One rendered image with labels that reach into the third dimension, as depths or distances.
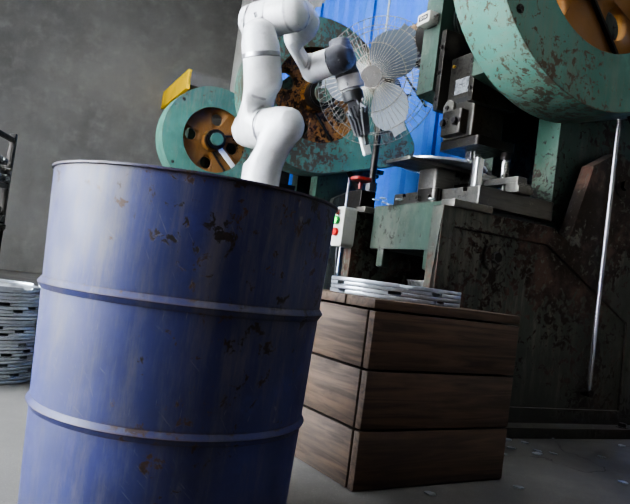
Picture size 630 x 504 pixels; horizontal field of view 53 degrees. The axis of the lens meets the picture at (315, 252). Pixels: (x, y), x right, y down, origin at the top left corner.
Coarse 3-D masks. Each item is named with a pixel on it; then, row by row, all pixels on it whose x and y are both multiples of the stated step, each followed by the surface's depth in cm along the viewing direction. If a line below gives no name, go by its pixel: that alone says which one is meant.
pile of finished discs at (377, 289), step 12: (336, 276) 136; (336, 288) 135; (348, 288) 132; (360, 288) 130; (372, 288) 128; (384, 288) 127; (396, 288) 127; (408, 288) 127; (420, 288) 127; (432, 288) 128; (396, 300) 127; (408, 300) 127; (420, 300) 127; (432, 300) 128; (444, 300) 130; (456, 300) 133
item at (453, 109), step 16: (464, 64) 208; (464, 80) 206; (448, 96) 213; (464, 96) 205; (448, 112) 207; (464, 112) 201; (480, 112) 201; (496, 112) 204; (448, 128) 206; (464, 128) 202; (480, 128) 201; (496, 128) 204
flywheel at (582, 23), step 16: (560, 0) 174; (576, 0) 174; (608, 0) 180; (624, 0) 183; (576, 16) 174; (592, 16) 177; (624, 16) 184; (592, 32) 177; (624, 32) 184; (608, 48) 180; (624, 48) 183
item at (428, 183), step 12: (408, 156) 191; (408, 168) 205; (420, 168) 202; (432, 168) 199; (444, 168) 197; (456, 168) 198; (420, 180) 204; (432, 180) 198; (444, 180) 198; (420, 192) 203; (432, 192) 198
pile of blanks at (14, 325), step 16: (0, 304) 160; (16, 304) 162; (32, 304) 166; (0, 320) 159; (16, 320) 167; (32, 320) 171; (0, 336) 159; (16, 336) 162; (32, 336) 171; (0, 352) 159; (16, 352) 163; (32, 352) 168; (0, 368) 160; (16, 368) 163; (0, 384) 160
